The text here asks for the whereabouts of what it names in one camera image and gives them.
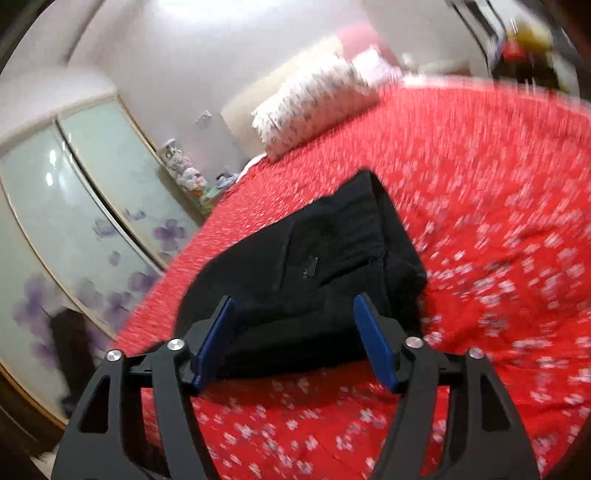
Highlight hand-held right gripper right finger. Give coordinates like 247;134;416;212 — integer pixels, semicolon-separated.
353;293;541;480

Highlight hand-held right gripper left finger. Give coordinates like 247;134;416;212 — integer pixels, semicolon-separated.
51;295;237;480

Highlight black pants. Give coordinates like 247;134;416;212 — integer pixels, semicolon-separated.
175;168;428;379

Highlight bedside table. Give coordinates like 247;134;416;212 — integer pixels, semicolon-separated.
198;171;242;214

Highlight pile of stuffed toys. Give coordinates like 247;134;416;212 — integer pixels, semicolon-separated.
159;140;207;193

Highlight red floral bed sheet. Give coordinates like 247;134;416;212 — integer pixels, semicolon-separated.
111;76;591;480

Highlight wardrobe with purple flowers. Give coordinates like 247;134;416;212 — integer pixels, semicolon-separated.
0;92;205;428

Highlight beige headboard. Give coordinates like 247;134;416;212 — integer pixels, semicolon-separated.
221;36;345;182

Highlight white patterned pillow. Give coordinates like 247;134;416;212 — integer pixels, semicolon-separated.
252;56;382;162

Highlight black chair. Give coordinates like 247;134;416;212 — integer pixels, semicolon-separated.
450;0;513;77

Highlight red and yellow toys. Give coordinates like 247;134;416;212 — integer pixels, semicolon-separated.
501;18;561;70

